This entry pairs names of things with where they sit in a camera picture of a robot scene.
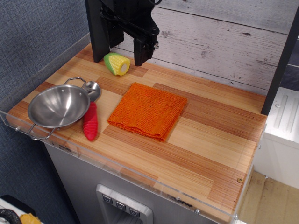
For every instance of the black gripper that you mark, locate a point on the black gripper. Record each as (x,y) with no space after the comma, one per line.
(134,18)

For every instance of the orange cloth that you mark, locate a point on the orange cloth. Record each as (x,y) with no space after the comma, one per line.
(148,111)

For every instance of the toy corn cob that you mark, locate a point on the toy corn cob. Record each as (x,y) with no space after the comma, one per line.
(117,64)

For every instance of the clear acrylic table guard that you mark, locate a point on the clear acrylic table guard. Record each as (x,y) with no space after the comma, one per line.
(209,149)

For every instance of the grey toy fridge cabinet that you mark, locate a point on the grey toy fridge cabinet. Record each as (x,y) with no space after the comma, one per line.
(80,180)

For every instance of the silver dispenser button panel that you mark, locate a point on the silver dispenser button panel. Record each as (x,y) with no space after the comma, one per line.
(121,205)

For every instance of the white cabinet at right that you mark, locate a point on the white cabinet at right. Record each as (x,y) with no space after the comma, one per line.
(277,156)

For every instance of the black and yellow object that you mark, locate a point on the black and yellow object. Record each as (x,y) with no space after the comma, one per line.
(13,211)

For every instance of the dark left shelf post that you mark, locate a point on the dark left shelf post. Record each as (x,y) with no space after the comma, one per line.
(97,29)

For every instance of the dark shelf post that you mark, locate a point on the dark shelf post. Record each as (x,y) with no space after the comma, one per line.
(282,64)
(97,29)

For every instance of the red handled metal spoon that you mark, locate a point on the red handled metal spoon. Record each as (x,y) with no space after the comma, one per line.
(90,124)

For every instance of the steel bowl with handles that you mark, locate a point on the steel bowl with handles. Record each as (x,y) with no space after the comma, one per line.
(59,106)

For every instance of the dark right shelf post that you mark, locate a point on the dark right shelf post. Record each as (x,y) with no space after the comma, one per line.
(282,64)

